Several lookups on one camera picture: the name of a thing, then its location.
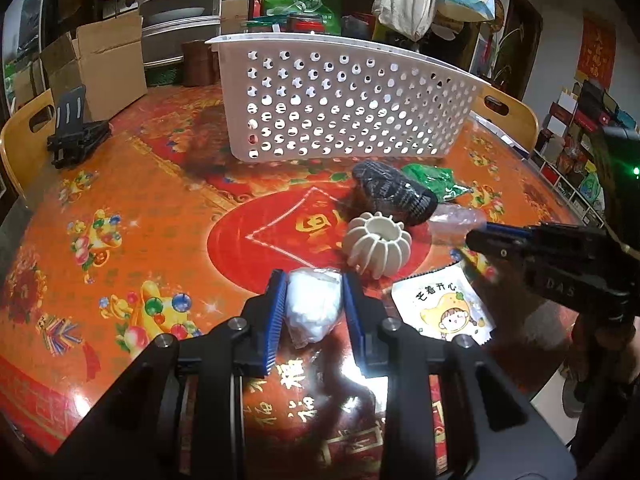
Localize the grey stacked storage drawers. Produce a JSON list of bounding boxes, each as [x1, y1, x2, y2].
[[139, 0, 223, 68]]

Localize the green printed shopping bag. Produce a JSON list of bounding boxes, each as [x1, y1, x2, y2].
[[260, 0, 342, 36]]

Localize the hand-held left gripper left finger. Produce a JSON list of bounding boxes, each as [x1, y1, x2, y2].
[[50, 269, 291, 480]]

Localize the brown wooden box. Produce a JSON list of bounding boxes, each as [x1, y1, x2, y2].
[[181, 40, 221, 87]]

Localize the white ribbed round toy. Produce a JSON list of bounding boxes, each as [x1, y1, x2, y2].
[[343, 211, 412, 277]]

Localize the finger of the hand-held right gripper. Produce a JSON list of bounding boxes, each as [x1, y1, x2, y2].
[[482, 222, 532, 237], [466, 231, 532, 262]]

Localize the red printed tablecloth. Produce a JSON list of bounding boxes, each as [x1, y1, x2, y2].
[[0, 82, 608, 471]]

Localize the green plastic bag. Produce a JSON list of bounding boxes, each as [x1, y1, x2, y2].
[[402, 162, 473, 203]]

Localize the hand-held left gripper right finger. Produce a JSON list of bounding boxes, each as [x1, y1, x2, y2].
[[341, 272, 581, 480]]

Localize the white perforated plastic basket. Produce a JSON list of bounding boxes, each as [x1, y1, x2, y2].
[[205, 31, 493, 163]]

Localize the black folding phone stand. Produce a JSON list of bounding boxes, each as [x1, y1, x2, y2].
[[46, 85, 113, 170]]

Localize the red wall poster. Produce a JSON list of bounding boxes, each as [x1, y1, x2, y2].
[[577, 15, 617, 86]]

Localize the black patterned pouch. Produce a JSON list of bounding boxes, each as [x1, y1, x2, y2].
[[351, 161, 438, 223]]

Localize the beige canvas tote bag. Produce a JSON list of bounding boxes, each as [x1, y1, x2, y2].
[[371, 0, 441, 41]]

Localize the open cardboard box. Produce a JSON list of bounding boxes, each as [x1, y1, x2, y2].
[[40, 10, 148, 123]]

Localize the red lidded jar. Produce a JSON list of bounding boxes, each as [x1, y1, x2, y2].
[[286, 12, 323, 35]]

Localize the white cartoon snack packet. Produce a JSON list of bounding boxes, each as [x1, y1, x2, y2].
[[390, 262, 496, 346]]

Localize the clear pink plastic bag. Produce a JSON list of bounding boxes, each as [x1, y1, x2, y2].
[[429, 205, 488, 246]]

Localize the shelf with boxes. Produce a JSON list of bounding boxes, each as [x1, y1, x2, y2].
[[530, 80, 608, 226]]

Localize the white plastic bag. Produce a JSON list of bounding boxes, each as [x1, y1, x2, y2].
[[285, 267, 346, 350]]

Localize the wooden chair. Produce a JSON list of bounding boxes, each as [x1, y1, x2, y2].
[[0, 89, 56, 196], [472, 85, 540, 153]]

